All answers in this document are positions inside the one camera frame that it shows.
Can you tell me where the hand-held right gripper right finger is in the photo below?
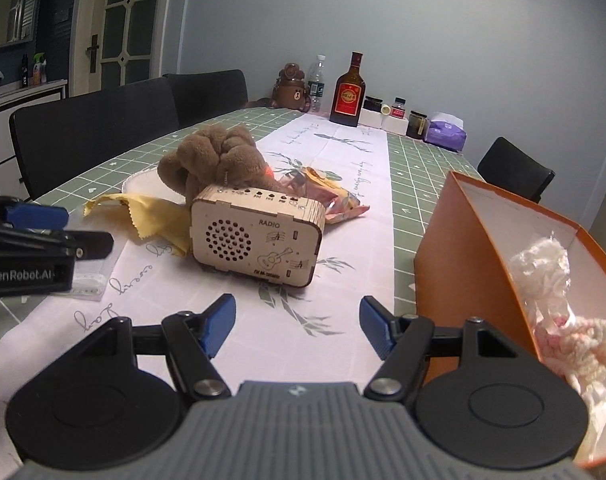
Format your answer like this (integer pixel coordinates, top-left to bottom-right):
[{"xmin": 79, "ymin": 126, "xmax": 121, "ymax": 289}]
[{"xmin": 359, "ymin": 296, "xmax": 508, "ymax": 402}]

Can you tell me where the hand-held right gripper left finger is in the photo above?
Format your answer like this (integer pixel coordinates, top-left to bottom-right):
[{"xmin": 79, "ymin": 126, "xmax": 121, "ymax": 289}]
[{"xmin": 96, "ymin": 294, "xmax": 236, "ymax": 402}]

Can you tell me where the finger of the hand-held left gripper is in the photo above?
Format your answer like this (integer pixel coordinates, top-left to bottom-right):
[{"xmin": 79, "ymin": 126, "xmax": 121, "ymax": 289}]
[
  {"xmin": 0, "ymin": 226, "xmax": 115, "ymax": 262},
  {"xmin": 0, "ymin": 187, "xmax": 69, "ymax": 232}
]

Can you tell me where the off-white towel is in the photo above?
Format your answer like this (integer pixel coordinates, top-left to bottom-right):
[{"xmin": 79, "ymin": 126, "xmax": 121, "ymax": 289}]
[{"xmin": 122, "ymin": 169, "xmax": 184, "ymax": 196}]

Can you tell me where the orange cardboard box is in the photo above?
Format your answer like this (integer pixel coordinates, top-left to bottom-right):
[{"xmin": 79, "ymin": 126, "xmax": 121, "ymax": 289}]
[{"xmin": 414, "ymin": 170, "xmax": 606, "ymax": 471}]

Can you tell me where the white plastic bag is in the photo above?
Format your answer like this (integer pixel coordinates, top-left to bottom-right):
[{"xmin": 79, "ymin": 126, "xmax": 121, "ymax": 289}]
[{"xmin": 508, "ymin": 237, "xmax": 606, "ymax": 461}]

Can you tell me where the pink crocheted toy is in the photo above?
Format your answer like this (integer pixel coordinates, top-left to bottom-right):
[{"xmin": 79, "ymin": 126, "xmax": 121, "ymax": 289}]
[{"xmin": 535, "ymin": 312, "xmax": 606, "ymax": 386}]

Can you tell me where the clear plastic packet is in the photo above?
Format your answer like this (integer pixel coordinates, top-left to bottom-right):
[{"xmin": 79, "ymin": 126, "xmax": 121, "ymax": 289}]
[{"xmin": 70, "ymin": 242, "xmax": 115, "ymax": 303}]

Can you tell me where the yellow cloth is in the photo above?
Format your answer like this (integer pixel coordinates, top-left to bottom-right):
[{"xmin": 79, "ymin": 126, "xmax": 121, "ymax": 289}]
[{"xmin": 83, "ymin": 192, "xmax": 194, "ymax": 257}]

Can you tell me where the wooden radio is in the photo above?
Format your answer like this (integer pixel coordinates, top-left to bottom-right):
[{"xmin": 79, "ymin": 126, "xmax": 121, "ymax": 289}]
[{"xmin": 190, "ymin": 185, "xmax": 326, "ymax": 289}]

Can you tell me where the white cabinet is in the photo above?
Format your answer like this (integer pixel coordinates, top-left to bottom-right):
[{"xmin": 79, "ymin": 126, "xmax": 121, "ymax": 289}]
[{"xmin": 0, "ymin": 80, "xmax": 66, "ymax": 181}]

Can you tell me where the black chair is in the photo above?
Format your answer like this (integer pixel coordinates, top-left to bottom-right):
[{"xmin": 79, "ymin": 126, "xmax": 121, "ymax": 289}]
[
  {"xmin": 9, "ymin": 78, "xmax": 180, "ymax": 200},
  {"xmin": 163, "ymin": 70, "xmax": 249, "ymax": 128},
  {"xmin": 477, "ymin": 136, "xmax": 556, "ymax": 203}
]

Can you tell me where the orange snack packet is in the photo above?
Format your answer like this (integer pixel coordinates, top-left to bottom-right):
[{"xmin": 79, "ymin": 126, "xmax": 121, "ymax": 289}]
[{"xmin": 278, "ymin": 172, "xmax": 371, "ymax": 226}]

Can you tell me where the brown plush toy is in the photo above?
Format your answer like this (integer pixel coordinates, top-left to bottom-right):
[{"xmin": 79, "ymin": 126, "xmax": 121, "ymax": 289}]
[{"xmin": 158, "ymin": 125, "xmax": 270, "ymax": 211}]

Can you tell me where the yellow snack packet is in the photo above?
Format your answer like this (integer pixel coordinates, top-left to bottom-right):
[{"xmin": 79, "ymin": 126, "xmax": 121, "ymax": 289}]
[{"xmin": 303, "ymin": 166, "xmax": 343, "ymax": 184}]

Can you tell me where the white printed table runner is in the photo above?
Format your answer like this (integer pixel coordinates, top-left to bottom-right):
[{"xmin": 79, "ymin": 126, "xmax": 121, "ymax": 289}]
[{"xmin": 0, "ymin": 110, "xmax": 399, "ymax": 461}]

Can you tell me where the purple tissue pack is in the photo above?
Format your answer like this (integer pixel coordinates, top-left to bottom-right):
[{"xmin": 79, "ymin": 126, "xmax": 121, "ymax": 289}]
[{"xmin": 425, "ymin": 111, "xmax": 468, "ymax": 152}]

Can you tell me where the dark glass jar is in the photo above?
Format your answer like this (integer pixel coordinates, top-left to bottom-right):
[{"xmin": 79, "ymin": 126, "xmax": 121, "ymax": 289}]
[{"xmin": 407, "ymin": 111, "xmax": 429, "ymax": 140}]

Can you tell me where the white box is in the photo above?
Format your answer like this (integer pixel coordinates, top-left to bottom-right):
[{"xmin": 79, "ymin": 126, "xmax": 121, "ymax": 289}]
[{"xmin": 359, "ymin": 109, "xmax": 409, "ymax": 133}]

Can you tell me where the glass panel door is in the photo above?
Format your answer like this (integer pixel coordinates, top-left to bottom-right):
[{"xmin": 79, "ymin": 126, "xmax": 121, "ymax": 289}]
[{"xmin": 70, "ymin": 0, "xmax": 176, "ymax": 98}]

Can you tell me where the brown liquor bottle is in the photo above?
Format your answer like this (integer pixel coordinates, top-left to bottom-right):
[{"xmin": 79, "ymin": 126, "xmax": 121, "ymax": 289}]
[{"xmin": 329, "ymin": 51, "xmax": 366, "ymax": 128}]

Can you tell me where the brown bear jar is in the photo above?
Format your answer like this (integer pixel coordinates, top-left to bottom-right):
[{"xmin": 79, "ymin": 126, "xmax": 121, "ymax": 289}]
[{"xmin": 272, "ymin": 62, "xmax": 309, "ymax": 111}]

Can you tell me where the clear water bottle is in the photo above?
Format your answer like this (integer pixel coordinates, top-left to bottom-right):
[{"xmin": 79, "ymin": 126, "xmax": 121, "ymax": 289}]
[{"xmin": 307, "ymin": 54, "xmax": 328, "ymax": 113}]

